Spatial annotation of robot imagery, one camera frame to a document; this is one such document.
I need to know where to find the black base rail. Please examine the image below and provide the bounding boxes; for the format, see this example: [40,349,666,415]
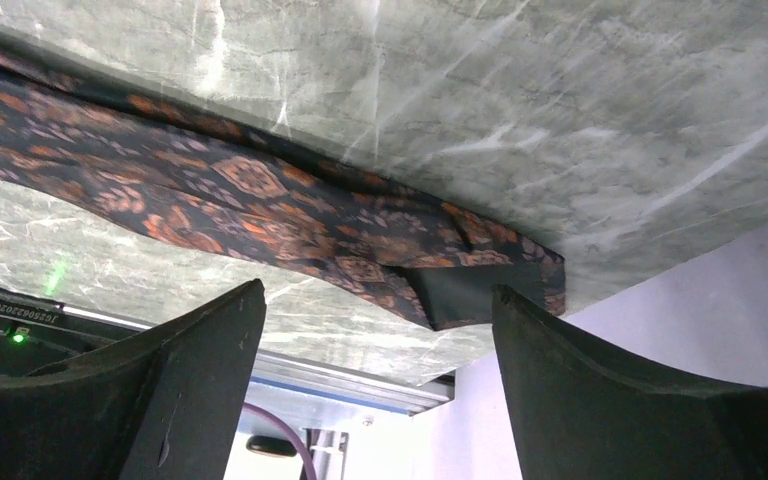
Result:
[0,288,132,377]

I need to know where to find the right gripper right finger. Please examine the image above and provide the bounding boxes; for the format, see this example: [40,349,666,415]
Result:
[492,286,768,479]

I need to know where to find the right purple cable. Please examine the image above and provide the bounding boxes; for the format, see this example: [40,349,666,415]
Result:
[241,401,319,480]

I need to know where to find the aluminium frame rail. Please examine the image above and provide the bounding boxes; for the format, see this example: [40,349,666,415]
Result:
[59,304,457,417]

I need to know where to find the dark orange patterned tie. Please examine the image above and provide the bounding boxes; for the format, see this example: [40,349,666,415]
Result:
[0,43,566,331]

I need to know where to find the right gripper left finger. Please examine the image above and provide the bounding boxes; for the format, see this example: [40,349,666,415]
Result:
[0,279,266,479]

